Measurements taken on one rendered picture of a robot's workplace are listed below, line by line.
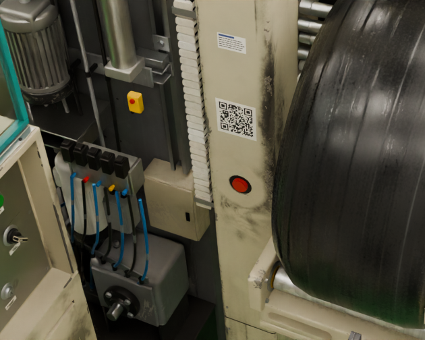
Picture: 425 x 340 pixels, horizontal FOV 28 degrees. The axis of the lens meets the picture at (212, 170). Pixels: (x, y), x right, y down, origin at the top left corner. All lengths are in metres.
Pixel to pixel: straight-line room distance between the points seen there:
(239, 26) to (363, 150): 0.29
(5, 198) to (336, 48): 0.62
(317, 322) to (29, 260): 0.55
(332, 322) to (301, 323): 0.08
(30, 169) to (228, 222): 0.41
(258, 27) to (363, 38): 0.17
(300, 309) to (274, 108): 0.41
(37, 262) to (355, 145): 0.71
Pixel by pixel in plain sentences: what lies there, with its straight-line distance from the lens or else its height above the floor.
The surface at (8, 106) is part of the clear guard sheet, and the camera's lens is 1.39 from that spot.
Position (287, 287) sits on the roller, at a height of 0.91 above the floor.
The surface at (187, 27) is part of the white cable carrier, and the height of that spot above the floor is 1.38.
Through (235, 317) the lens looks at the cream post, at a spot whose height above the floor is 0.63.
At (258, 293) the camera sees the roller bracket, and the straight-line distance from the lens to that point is 1.58.
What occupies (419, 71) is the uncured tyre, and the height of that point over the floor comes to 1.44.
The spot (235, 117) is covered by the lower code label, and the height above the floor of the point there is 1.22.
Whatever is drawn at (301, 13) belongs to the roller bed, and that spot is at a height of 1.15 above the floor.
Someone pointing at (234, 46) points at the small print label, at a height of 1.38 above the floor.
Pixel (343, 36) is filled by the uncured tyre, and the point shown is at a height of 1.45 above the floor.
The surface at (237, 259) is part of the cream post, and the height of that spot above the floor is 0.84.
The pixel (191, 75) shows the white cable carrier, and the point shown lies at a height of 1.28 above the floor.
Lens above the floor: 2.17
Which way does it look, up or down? 44 degrees down
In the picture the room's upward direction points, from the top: 5 degrees counter-clockwise
